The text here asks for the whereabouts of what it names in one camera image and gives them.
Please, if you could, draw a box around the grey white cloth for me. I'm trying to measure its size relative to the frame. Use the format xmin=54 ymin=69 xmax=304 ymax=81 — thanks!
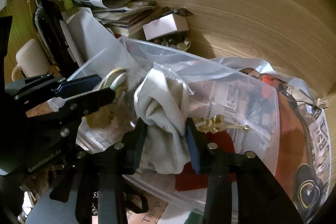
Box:
xmin=134 ymin=68 xmax=190 ymax=174

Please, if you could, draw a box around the cream ceramic mug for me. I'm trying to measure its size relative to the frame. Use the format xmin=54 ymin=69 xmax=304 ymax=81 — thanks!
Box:
xmin=11 ymin=39 xmax=50 ymax=81

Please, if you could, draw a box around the wanted poster newspaper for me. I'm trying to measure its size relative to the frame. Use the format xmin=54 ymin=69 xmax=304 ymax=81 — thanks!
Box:
xmin=212 ymin=57 xmax=333 ymax=222

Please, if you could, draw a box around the dark wine bottle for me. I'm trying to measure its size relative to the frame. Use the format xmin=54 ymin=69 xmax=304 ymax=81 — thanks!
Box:
xmin=34 ymin=0 xmax=79 ymax=78

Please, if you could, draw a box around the clear plastic storage bin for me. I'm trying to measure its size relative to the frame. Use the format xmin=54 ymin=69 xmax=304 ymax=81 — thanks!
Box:
xmin=68 ymin=37 xmax=280 ymax=214

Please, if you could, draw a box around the red and gold item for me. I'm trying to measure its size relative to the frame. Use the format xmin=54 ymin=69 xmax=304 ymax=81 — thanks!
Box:
xmin=175 ymin=118 xmax=247 ymax=192

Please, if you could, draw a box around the stack of books and papers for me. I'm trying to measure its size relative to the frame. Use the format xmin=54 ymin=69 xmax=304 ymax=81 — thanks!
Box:
xmin=92 ymin=0 xmax=157 ymax=36

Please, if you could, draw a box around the small white box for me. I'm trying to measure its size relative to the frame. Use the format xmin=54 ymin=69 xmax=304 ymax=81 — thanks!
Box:
xmin=142 ymin=14 xmax=189 ymax=40

